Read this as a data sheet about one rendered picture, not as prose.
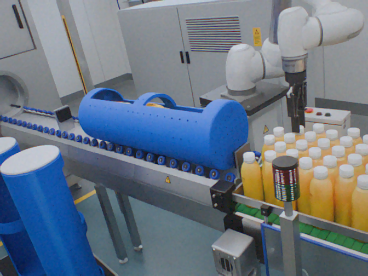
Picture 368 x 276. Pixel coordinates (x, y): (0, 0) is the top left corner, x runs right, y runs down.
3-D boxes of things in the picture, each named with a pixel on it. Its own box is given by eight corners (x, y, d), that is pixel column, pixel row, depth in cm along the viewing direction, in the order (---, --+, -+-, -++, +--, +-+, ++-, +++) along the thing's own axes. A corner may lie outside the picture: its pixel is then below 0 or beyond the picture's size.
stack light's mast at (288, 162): (283, 204, 100) (279, 153, 93) (305, 211, 96) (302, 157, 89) (271, 217, 96) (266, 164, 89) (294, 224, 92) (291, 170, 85)
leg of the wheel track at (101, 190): (124, 257, 256) (99, 180, 230) (129, 260, 252) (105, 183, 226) (118, 262, 252) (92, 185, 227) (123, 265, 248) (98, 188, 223)
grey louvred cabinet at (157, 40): (173, 110, 508) (151, 1, 449) (316, 143, 351) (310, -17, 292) (142, 125, 478) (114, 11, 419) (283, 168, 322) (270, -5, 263)
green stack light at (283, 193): (281, 185, 97) (280, 170, 95) (304, 191, 93) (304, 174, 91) (269, 198, 93) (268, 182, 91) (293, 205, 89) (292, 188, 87)
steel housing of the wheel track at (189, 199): (42, 143, 311) (28, 105, 297) (274, 216, 170) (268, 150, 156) (11, 158, 292) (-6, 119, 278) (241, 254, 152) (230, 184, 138)
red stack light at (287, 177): (280, 169, 95) (279, 156, 94) (304, 174, 91) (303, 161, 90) (268, 181, 91) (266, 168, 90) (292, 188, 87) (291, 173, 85)
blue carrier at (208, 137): (126, 124, 219) (111, 79, 206) (253, 148, 162) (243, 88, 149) (88, 148, 201) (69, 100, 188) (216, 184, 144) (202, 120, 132)
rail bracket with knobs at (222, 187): (226, 198, 142) (222, 176, 137) (242, 203, 137) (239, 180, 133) (211, 212, 135) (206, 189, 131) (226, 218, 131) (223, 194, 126)
